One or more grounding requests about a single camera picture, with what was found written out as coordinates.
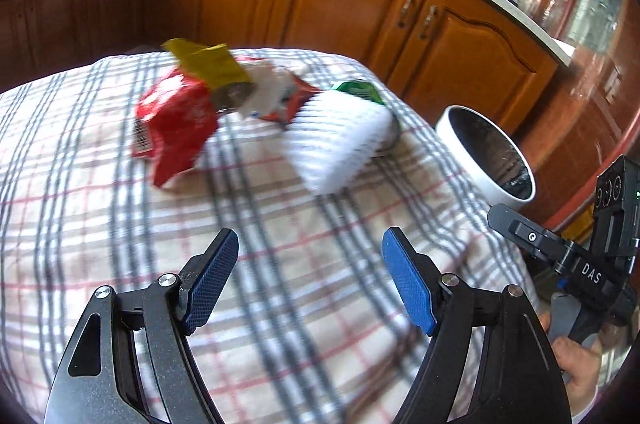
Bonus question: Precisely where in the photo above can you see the red snack bag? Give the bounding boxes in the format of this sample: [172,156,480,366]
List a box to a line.
[132,68,218,188]

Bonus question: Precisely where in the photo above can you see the white foam fruit net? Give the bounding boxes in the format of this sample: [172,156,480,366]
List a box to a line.
[283,90,394,196]

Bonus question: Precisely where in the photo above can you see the yellow snack wrapper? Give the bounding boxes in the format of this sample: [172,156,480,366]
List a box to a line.
[162,37,254,92]

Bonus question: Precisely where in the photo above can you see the white red paper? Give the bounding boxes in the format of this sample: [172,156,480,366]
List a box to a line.
[238,57,310,118]

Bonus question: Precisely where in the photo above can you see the orange silver snack wrapper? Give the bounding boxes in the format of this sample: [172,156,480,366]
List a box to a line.
[259,75,321,126]

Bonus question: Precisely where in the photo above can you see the white round trash bin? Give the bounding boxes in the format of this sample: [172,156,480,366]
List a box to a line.
[435,106,537,210]

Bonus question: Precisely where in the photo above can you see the wooden kitchen cabinets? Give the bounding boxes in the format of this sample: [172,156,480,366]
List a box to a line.
[1,0,570,132]

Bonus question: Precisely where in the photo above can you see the person's right hand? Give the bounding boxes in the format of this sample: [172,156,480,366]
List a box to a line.
[551,336,603,423]

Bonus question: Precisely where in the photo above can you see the plaid checkered tablecloth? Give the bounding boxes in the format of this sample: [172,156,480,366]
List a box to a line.
[1,52,534,423]

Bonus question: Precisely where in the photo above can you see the crushed green can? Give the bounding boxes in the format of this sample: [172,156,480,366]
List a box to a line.
[334,78,402,152]

